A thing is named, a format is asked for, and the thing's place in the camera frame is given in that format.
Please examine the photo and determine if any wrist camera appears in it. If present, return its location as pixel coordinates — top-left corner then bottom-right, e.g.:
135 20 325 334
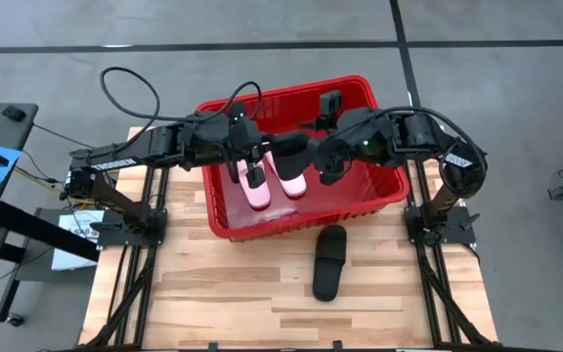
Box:
318 89 345 131
227 100 249 124

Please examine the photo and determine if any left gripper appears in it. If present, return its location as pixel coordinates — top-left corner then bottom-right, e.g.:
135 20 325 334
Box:
226 116 267 190

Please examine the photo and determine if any thin black floor cable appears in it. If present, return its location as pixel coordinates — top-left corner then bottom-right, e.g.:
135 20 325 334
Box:
31 122 97 151

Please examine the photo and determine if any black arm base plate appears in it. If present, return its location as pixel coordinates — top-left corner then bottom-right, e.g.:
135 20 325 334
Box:
96 207 168 248
405 204 477 245

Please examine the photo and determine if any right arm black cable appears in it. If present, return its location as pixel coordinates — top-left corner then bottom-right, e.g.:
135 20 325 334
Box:
371 106 489 198

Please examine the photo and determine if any yellow floor cable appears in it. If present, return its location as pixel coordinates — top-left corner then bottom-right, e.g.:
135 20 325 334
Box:
15 165 87 206

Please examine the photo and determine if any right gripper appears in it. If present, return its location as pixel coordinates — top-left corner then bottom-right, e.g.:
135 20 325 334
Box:
315 127 368 186

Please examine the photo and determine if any black computer mouse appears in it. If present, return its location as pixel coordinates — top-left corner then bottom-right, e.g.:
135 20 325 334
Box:
1 105 27 122

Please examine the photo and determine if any black foam slide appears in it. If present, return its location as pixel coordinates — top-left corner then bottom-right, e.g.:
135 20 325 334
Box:
311 224 348 303
269 130 313 181

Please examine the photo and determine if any white printed paper box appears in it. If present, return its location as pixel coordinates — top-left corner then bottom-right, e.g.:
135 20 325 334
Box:
50 209 106 272

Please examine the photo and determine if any pink foam slide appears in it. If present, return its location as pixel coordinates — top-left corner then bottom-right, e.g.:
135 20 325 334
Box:
264 151 308 199
236 155 272 211

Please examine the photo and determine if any red plastic bin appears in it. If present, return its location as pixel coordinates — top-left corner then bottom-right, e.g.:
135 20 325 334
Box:
195 73 411 243

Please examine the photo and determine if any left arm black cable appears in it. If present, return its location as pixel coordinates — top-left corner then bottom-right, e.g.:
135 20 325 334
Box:
99 66 264 148

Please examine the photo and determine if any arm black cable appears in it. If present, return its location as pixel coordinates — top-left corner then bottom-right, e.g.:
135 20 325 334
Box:
371 106 489 198
99 66 264 148

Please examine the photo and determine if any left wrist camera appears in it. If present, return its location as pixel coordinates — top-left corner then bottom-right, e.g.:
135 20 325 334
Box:
227 100 249 124

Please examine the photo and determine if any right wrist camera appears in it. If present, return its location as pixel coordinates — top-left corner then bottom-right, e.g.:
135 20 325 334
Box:
318 89 345 131

